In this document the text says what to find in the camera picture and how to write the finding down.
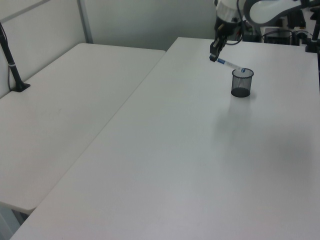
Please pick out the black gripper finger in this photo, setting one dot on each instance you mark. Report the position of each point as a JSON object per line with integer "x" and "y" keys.
{"x": 214, "y": 51}
{"x": 223, "y": 43}

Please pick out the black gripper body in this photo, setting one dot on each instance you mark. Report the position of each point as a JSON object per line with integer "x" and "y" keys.
{"x": 225, "y": 30}

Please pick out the blue and white marker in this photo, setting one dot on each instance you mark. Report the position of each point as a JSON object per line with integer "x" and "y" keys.
{"x": 226, "y": 62}

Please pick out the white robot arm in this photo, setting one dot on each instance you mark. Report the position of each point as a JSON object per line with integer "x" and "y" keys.
{"x": 262, "y": 8}

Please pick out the black equipment box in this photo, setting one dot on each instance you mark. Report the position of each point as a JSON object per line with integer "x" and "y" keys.
{"x": 252, "y": 36}

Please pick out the black mesh pen cup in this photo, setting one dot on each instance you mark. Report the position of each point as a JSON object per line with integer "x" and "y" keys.
{"x": 240, "y": 93}

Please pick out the black controller unit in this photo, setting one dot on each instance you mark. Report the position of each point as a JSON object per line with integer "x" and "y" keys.
{"x": 278, "y": 35}

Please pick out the white side table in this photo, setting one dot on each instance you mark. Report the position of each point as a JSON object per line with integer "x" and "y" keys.
{"x": 62, "y": 112}

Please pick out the black clamped camera stand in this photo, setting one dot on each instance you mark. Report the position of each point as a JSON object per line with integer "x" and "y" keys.
{"x": 312, "y": 46}
{"x": 15, "y": 75}

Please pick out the grey metal partition post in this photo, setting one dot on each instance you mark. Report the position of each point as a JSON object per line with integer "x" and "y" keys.
{"x": 86, "y": 25}

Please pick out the grey metal partition rail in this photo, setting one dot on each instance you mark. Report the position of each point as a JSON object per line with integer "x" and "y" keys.
{"x": 25, "y": 10}

